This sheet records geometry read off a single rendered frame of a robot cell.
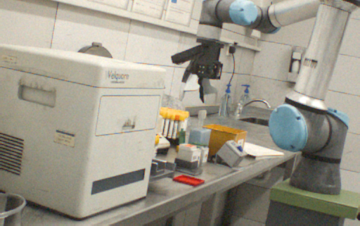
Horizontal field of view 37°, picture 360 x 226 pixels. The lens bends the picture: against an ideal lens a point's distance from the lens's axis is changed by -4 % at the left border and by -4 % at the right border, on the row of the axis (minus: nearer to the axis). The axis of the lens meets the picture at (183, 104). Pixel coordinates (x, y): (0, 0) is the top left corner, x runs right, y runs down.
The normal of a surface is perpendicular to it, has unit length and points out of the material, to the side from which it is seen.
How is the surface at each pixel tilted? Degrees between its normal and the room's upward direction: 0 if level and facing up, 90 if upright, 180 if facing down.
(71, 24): 90
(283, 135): 96
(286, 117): 96
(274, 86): 90
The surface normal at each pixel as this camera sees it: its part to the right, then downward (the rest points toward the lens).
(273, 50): -0.39, 0.02
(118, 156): 0.90, 0.19
